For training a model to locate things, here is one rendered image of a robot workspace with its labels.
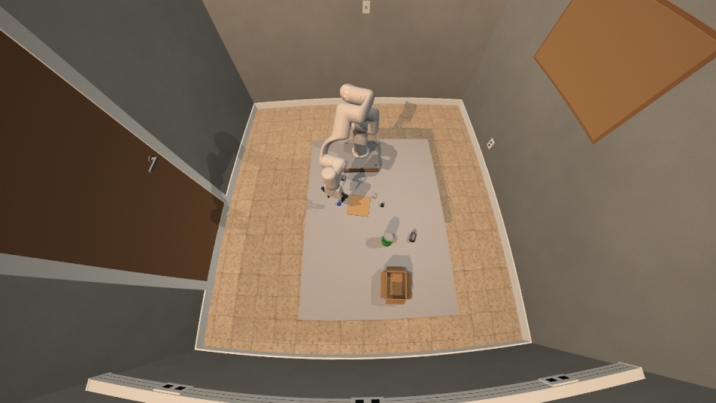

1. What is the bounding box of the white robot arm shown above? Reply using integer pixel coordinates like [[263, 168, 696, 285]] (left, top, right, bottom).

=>
[[320, 83, 379, 191]]

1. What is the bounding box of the orange flat square mat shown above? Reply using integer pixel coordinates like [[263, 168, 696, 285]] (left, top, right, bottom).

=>
[[347, 195, 371, 217]]

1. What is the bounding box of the green drink can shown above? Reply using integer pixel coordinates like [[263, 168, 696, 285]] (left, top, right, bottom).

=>
[[381, 232, 394, 247]]

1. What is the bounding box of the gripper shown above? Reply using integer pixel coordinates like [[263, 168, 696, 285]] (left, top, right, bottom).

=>
[[321, 184, 349, 202]]

